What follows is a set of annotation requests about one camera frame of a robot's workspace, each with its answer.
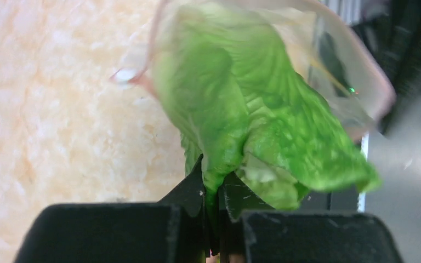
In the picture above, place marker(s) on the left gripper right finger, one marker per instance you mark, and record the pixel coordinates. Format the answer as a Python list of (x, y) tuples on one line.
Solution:
[(321, 231)]

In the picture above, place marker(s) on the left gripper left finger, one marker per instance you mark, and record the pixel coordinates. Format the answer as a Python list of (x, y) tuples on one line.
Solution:
[(172, 229)]

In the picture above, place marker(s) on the green lettuce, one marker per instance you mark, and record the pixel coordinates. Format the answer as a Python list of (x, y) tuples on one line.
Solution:
[(224, 78)]

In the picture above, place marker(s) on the clear zip top bag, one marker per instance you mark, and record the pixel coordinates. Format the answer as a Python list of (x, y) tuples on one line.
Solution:
[(305, 54)]

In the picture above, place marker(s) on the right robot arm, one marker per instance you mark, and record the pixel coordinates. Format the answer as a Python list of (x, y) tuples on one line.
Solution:
[(391, 32)]

